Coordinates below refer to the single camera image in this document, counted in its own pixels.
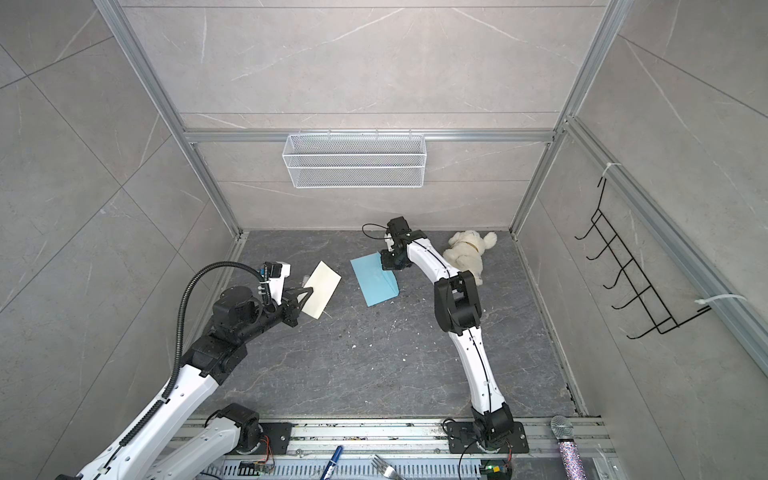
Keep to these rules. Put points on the light blue envelope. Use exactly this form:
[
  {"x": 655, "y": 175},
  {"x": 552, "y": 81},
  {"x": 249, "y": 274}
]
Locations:
[{"x": 376, "y": 284}]

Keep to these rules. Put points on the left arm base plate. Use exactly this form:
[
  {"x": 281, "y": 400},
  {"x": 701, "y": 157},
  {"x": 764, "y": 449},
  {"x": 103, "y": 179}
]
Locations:
[{"x": 270, "y": 437}]

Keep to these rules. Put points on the silver fork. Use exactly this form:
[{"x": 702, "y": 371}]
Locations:
[{"x": 385, "y": 469}]

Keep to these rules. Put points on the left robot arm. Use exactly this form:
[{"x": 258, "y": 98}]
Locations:
[{"x": 239, "y": 315}]

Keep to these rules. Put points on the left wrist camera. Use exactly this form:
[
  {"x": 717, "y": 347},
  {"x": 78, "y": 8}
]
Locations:
[{"x": 274, "y": 275}]

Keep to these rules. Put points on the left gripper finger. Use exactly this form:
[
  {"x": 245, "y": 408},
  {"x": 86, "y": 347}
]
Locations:
[
  {"x": 292, "y": 311},
  {"x": 303, "y": 293}
]

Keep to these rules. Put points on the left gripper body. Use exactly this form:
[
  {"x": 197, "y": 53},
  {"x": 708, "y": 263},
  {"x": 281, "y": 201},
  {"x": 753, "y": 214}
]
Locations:
[{"x": 271, "y": 316}]

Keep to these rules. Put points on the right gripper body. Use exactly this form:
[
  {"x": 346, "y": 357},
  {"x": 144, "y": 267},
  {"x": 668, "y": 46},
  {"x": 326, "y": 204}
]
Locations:
[{"x": 392, "y": 261}]

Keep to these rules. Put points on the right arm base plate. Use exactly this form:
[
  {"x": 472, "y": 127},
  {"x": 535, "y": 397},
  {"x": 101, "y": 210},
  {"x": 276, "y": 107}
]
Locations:
[{"x": 462, "y": 438}]

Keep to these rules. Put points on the black wire hook rack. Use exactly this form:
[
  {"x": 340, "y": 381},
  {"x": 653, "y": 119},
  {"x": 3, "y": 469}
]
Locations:
[{"x": 632, "y": 274}]

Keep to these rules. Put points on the blue marker pen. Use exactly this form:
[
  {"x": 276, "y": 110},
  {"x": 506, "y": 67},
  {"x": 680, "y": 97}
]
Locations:
[{"x": 332, "y": 464}]

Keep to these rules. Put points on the white plush teddy bear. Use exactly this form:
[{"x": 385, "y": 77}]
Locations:
[{"x": 466, "y": 249}]

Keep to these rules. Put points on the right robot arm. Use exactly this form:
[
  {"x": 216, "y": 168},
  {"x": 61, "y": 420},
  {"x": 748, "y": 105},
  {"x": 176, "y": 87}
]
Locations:
[{"x": 456, "y": 275}]

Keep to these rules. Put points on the beige letter paper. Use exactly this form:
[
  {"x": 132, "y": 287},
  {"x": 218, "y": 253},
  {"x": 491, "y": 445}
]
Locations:
[{"x": 323, "y": 282}]

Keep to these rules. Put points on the glitter pink microphone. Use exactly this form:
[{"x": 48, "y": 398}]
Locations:
[{"x": 563, "y": 431}]

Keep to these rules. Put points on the white wire mesh basket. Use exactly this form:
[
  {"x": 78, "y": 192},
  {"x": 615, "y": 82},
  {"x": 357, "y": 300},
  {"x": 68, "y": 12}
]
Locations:
[{"x": 355, "y": 160}]

